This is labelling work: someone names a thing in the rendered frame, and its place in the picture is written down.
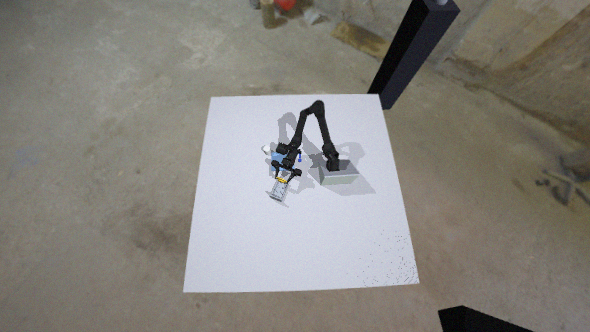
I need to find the light blue flat mat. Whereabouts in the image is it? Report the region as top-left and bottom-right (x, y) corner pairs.
(271, 152), (289, 171)

